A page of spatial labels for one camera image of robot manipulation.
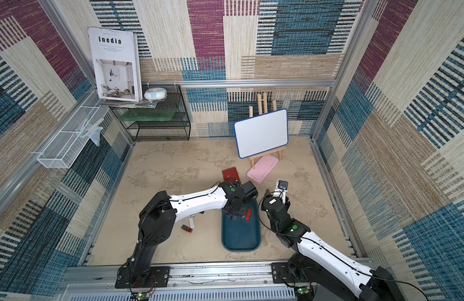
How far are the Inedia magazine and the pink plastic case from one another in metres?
0.65

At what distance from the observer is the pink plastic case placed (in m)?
1.01

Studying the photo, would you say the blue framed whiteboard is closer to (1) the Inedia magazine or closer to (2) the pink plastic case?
(2) the pink plastic case

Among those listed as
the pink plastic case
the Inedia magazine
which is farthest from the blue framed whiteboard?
the Inedia magazine

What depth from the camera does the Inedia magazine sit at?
76cm
